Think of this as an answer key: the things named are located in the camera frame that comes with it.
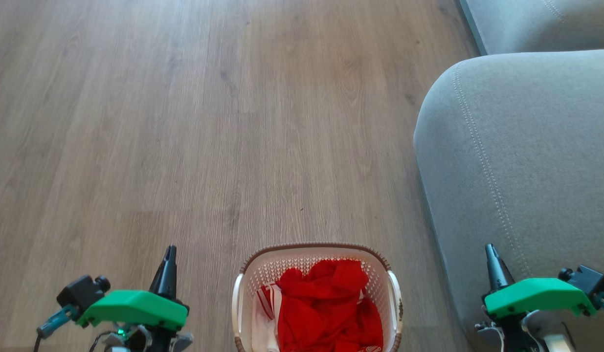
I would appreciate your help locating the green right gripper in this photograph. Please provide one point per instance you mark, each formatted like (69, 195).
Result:
(536, 296)

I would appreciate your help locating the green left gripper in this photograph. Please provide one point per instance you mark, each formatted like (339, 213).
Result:
(135, 308)

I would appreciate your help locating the white woven laundry basket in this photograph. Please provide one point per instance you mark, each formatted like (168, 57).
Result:
(265, 271)

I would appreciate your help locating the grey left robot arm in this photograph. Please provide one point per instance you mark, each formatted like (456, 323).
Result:
(182, 342)

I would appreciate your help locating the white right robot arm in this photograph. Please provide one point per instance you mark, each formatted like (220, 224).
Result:
(551, 332)

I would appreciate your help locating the white red striped garment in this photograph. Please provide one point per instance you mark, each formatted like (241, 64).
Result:
(265, 318)

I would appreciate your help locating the grey fabric sofa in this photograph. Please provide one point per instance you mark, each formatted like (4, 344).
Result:
(517, 161)

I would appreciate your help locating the red clothing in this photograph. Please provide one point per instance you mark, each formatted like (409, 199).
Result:
(326, 303)

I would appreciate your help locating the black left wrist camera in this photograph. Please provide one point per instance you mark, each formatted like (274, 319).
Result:
(81, 293)

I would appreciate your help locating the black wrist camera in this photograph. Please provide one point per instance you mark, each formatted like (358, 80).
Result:
(81, 293)
(588, 281)

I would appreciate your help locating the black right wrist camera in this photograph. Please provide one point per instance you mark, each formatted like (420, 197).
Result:
(588, 281)

